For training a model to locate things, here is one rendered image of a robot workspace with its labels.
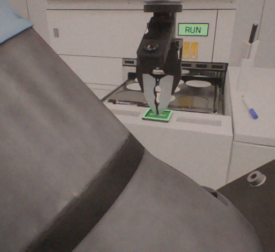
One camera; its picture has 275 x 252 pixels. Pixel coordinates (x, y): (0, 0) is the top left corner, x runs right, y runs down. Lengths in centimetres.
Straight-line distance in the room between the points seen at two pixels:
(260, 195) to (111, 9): 103
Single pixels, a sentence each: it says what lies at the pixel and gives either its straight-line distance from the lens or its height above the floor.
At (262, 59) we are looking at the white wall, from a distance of 261.
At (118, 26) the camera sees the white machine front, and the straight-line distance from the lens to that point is 114.
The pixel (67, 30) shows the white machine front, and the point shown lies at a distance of 125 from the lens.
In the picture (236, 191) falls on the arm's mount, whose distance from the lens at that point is 23.
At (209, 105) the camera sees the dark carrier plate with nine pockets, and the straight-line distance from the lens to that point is 80.
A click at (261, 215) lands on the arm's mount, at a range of 19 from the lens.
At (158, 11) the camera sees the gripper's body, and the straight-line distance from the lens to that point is 47.
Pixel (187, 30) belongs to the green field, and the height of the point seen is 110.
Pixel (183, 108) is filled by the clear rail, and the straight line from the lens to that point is 76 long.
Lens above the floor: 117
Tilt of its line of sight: 23 degrees down
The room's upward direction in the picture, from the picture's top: straight up
